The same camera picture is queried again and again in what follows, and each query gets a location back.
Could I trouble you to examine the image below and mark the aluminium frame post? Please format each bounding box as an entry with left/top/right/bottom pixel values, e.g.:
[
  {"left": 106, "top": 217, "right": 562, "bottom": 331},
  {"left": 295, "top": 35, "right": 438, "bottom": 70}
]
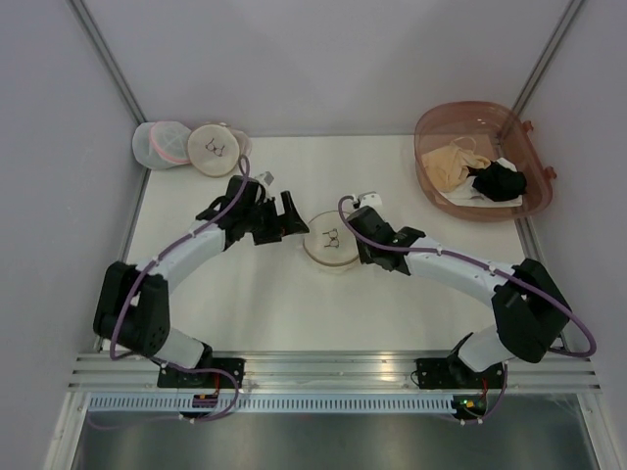
[
  {"left": 67, "top": 0, "right": 147, "bottom": 125},
  {"left": 512, "top": 0, "right": 588, "bottom": 116}
]

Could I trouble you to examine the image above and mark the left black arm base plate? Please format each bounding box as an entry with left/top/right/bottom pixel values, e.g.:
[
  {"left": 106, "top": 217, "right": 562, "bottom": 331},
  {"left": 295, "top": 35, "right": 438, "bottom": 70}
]
[{"left": 157, "top": 356, "right": 246, "bottom": 391}]

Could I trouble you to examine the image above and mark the beige round mesh laundry bag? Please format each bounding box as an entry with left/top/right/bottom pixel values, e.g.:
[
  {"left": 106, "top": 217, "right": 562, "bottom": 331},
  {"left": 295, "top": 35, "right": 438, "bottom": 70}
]
[{"left": 303, "top": 211, "right": 359, "bottom": 273}]

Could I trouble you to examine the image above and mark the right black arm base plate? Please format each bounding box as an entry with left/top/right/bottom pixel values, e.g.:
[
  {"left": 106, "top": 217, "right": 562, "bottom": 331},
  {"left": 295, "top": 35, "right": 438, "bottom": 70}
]
[{"left": 414, "top": 343, "right": 505, "bottom": 391}]

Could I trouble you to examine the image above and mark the white slotted cable duct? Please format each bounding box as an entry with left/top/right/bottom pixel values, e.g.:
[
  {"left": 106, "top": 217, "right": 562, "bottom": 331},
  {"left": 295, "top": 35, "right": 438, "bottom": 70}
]
[{"left": 88, "top": 393, "right": 455, "bottom": 414}]

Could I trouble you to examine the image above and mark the brown translucent plastic basket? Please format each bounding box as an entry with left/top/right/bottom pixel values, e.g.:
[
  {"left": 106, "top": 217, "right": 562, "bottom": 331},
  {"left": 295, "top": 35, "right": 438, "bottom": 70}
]
[{"left": 414, "top": 101, "right": 556, "bottom": 222}]

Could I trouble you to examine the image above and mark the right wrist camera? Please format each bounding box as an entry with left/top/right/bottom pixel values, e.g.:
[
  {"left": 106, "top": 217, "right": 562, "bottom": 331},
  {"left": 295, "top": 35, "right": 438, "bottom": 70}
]
[{"left": 353, "top": 191, "right": 383, "bottom": 210}]

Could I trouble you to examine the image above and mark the white pink-trim mesh laundry bag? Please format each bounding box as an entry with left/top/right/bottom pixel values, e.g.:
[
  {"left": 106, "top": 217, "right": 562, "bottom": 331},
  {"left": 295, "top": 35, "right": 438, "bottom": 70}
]
[{"left": 131, "top": 121, "right": 191, "bottom": 170}]

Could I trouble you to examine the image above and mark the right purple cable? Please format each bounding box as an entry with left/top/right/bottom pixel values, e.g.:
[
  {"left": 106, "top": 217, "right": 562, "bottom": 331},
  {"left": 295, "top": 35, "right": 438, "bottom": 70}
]
[{"left": 337, "top": 195, "right": 598, "bottom": 426}]

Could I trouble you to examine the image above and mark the beige mesh bag at back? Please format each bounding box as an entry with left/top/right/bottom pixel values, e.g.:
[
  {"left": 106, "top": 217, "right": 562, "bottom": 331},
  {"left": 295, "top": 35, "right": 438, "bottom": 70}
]
[{"left": 186, "top": 122, "right": 252, "bottom": 178}]

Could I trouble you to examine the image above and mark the beige bra in basket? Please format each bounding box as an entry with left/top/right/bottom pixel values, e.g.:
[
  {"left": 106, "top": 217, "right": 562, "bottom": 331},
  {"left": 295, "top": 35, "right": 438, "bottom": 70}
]
[{"left": 421, "top": 137, "right": 492, "bottom": 193}]

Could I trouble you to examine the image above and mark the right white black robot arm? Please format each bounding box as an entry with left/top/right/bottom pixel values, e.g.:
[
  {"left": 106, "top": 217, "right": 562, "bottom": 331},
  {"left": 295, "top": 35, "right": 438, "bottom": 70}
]
[{"left": 347, "top": 206, "right": 569, "bottom": 387}]

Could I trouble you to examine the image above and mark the right aluminium frame post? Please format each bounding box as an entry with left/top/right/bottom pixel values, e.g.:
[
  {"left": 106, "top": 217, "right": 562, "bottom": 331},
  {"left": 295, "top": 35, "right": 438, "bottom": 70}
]
[{"left": 512, "top": 0, "right": 588, "bottom": 116}]

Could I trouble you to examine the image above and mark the white garment in basket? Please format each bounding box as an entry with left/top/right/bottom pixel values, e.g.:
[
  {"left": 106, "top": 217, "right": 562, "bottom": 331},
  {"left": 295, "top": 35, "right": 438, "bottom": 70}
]
[{"left": 440, "top": 159, "right": 526, "bottom": 209}]

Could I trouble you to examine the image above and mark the black garment in basket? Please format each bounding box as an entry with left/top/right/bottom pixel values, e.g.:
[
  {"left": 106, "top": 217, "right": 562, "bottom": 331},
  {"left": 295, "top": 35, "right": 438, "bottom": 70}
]
[{"left": 468, "top": 162, "right": 527, "bottom": 203}]

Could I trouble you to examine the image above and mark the left aluminium frame post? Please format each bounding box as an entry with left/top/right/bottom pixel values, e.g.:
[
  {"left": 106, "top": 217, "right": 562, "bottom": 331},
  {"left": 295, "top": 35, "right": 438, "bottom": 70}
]
[{"left": 67, "top": 0, "right": 147, "bottom": 125}]

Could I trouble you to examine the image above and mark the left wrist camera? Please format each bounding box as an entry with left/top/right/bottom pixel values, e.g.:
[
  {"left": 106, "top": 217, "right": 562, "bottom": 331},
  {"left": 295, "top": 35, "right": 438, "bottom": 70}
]
[{"left": 255, "top": 171, "right": 274, "bottom": 186}]

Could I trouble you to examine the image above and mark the aluminium front rail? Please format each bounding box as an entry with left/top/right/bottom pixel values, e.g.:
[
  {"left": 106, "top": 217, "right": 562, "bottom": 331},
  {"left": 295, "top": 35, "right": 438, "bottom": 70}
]
[{"left": 68, "top": 351, "right": 602, "bottom": 395}]

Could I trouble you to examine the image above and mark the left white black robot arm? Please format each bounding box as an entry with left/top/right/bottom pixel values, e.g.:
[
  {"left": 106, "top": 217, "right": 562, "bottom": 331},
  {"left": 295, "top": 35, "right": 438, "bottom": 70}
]
[{"left": 93, "top": 175, "right": 309, "bottom": 374}]

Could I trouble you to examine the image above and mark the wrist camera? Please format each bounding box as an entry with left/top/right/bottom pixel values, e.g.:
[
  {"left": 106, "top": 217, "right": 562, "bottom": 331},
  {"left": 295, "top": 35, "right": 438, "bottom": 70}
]
[
  {"left": 255, "top": 171, "right": 274, "bottom": 186},
  {"left": 353, "top": 191, "right": 383, "bottom": 210}
]

